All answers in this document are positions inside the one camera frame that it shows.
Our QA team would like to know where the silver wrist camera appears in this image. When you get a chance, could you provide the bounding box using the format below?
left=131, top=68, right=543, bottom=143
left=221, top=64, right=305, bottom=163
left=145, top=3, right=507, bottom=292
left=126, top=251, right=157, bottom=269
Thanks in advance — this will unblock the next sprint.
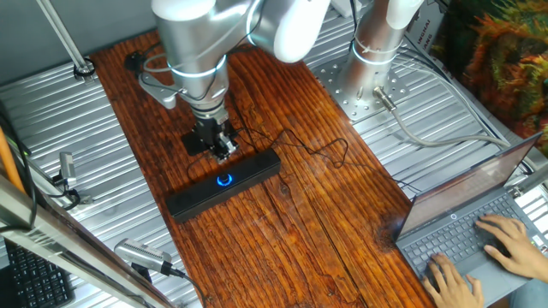
left=137, top=71, right=177, bottom=110

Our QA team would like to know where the silver robot mounting plate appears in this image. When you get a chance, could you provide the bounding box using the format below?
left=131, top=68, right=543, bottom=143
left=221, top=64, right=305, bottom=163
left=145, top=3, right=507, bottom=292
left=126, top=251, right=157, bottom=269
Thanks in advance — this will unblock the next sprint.
left=311, top=55, right=411, bottom=123

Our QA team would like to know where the dark grey laptop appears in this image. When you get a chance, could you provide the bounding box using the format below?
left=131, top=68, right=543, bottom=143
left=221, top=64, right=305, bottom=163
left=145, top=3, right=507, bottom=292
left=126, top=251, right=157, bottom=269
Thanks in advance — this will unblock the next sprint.
left=394, top=132, right=548, bottom=307

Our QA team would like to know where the thin black speaker cable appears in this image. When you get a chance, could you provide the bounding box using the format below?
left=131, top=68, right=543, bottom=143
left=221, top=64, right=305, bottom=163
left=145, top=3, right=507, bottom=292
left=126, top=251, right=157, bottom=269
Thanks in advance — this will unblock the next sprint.
left=186, top=92, right=425, bottom=196

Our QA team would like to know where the black speaker bar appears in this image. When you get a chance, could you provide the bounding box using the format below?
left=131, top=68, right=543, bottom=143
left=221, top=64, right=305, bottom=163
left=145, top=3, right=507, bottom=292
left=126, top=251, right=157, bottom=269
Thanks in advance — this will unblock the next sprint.
left=164, top=147, right=283, bottom=224

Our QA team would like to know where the person's right hand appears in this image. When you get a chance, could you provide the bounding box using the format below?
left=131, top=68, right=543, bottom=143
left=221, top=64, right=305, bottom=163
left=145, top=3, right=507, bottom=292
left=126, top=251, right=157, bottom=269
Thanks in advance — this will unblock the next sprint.
left=474, top=213, right=548, bottom=283

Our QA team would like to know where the silver white depth camera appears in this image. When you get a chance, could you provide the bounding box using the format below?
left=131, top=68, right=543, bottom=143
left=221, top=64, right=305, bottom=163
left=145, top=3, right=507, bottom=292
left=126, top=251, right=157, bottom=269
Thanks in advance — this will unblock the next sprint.
left=113, top=238, right=175, bottom=277

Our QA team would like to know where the silver metal pole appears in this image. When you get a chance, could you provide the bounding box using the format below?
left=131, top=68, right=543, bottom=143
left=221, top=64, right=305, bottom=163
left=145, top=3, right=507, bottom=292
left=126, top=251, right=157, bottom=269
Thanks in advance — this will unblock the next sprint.
left=35, top=0, right=98, bottom=83

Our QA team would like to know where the person's left hand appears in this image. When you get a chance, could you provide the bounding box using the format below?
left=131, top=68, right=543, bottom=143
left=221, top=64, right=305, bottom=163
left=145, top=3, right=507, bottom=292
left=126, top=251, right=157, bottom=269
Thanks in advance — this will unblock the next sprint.
left=421, top=252, right=485, bottom=308

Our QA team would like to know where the orange pole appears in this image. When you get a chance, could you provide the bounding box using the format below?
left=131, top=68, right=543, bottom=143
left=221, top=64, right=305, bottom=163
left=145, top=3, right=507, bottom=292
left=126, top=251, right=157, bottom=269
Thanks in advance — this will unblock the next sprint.
left=0, top=127, right=26, bottom=194

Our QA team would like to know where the black computer keyboard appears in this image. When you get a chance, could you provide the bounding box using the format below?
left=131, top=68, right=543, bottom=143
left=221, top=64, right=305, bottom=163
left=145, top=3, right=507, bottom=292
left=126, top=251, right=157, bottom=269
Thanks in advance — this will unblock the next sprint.
left=3, top=239, right=76, bottom=308

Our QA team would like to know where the grey-blue trouser leg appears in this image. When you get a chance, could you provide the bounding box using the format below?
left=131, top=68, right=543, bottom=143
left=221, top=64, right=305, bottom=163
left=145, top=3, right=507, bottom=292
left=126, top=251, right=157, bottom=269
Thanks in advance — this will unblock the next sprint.
left=509, top=277, right=548, bottom=308

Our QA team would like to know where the round speaker volume knob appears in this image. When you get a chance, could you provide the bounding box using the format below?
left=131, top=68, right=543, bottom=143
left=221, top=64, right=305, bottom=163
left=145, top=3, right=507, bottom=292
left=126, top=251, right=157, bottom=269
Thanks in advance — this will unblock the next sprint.
left=215, top=172, right=235, bottom=189

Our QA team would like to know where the colourful patterned fabric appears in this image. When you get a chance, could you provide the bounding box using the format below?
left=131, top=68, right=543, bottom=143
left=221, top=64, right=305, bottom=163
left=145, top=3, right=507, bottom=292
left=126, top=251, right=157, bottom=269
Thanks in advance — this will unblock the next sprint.
left=430, top=0, right=548, bottom=157

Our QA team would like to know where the white plastic box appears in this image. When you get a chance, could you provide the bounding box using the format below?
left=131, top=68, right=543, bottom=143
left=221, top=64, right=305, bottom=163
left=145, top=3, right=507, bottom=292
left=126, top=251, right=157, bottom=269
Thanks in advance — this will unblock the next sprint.
left=329, top=0, right=365, bottom=19

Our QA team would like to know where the grey cable with metal plug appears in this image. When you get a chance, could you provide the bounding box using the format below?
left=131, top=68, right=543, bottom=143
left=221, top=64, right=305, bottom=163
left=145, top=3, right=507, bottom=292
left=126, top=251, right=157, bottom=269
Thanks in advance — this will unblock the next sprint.
left=372, top=85, right=515, bottom=150

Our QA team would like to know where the printed cardboard box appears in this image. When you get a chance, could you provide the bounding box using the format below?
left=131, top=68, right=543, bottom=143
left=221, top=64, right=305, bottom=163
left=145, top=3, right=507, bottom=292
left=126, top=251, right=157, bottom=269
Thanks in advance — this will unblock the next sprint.
left=403, top=0, right=450, bottom=59

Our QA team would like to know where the aluminium frame bar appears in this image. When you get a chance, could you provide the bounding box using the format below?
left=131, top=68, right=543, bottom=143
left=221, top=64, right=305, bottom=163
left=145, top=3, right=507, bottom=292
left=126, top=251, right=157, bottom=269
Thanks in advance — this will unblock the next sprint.
left=0, top=174, right=175, bottom=308

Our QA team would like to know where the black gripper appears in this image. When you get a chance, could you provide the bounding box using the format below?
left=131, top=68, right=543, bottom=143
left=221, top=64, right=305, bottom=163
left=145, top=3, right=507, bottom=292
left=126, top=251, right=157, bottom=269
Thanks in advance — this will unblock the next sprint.
left=195, top=118, right=239, bottom=164

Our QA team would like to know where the black depth camera cable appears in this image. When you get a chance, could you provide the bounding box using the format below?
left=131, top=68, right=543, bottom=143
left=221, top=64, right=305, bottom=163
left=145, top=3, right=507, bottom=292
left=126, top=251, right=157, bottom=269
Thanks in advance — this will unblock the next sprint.
left=161, top=263, right=209, bottom=308

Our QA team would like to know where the small grey bracket camera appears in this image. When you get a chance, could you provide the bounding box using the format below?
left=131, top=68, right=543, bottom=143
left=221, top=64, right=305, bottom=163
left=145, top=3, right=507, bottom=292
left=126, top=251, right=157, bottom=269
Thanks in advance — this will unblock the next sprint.
left=58, top=151, right=78, bottom=189

